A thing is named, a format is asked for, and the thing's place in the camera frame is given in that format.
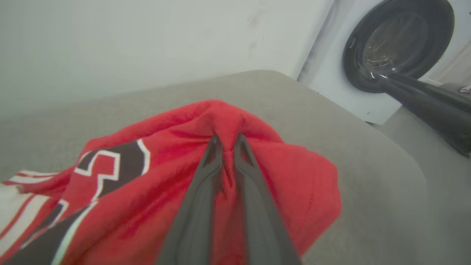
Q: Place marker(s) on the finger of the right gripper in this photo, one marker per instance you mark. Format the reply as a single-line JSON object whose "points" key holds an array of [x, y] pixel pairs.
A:
{"points": [[434, 114], [441, 92]]}

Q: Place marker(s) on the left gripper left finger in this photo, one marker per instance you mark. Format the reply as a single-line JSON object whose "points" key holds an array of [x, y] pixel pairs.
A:
{"points": [[195, 213]]}

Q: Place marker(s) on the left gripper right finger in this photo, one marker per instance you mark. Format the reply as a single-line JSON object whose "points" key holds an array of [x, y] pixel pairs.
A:
{"points": [[263, 221]]}

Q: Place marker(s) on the red basketball jersey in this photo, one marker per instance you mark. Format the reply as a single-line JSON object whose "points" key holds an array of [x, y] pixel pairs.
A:
{"points": [[147, 198]]}

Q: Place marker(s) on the black round washing machine door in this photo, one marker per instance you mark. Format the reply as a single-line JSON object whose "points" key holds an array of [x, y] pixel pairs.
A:
{"points": [[401, 40]]}

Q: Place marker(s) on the grey fabric sofa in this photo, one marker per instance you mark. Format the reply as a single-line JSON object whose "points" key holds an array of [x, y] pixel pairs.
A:
{"points": [[353, 154]]}

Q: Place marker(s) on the white washing machine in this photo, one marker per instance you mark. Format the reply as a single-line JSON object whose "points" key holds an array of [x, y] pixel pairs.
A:
{"points": [[331, 73]]}

